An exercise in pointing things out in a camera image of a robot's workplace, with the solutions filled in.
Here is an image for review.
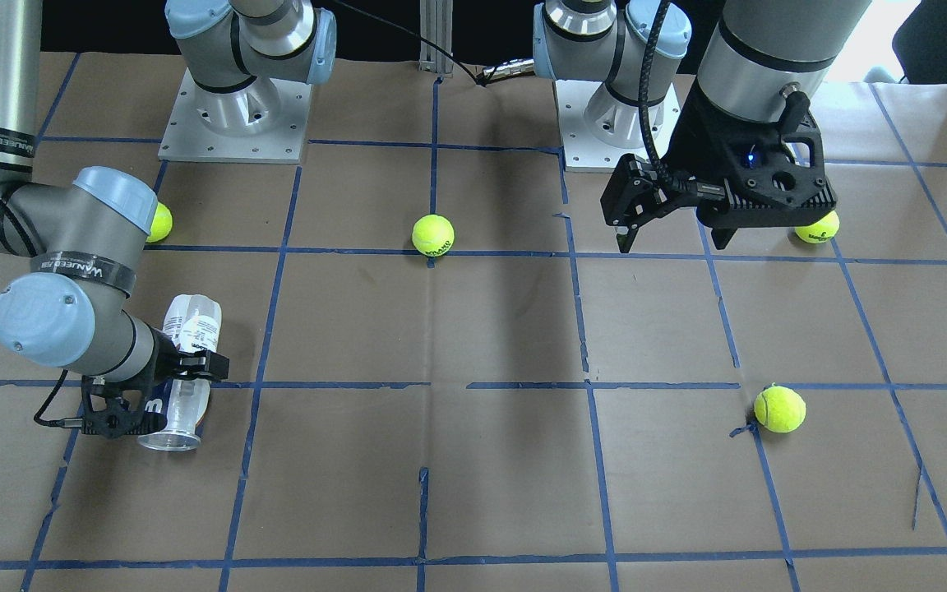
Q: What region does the brown paper table cover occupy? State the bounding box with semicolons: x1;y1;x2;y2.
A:
0;53;947;591

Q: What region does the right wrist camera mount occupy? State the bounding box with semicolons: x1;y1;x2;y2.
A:
79;376;168;439

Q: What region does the clear tennis ball can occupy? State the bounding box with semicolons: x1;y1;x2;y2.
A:
136;294;224;452

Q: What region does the tennis ball near front edge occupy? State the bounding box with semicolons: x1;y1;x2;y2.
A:
753;385;806;433

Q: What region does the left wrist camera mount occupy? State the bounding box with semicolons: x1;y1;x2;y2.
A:
600;153;700;229

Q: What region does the aluminium frame post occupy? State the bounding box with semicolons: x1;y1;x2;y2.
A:
418;0;454;77

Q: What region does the centre tennis ball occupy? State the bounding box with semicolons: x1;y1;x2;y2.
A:
411;214;455;257

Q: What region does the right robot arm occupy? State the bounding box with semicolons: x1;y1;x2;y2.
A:
0;1;337;390

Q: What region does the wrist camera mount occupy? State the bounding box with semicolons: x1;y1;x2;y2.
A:
79;376;168;439
600;153;700;229

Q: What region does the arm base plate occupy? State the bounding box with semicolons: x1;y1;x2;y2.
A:
553;80;647;173
158;72;313;164

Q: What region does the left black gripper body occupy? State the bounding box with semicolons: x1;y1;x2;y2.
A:
664;83;838;229

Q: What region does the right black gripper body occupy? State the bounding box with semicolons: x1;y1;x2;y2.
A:
124;329;232;392

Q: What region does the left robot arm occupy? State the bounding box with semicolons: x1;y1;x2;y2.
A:
533;1;868;252

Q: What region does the tennis ball by base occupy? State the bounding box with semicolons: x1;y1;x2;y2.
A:
793;210;841;246
146;202;173;243

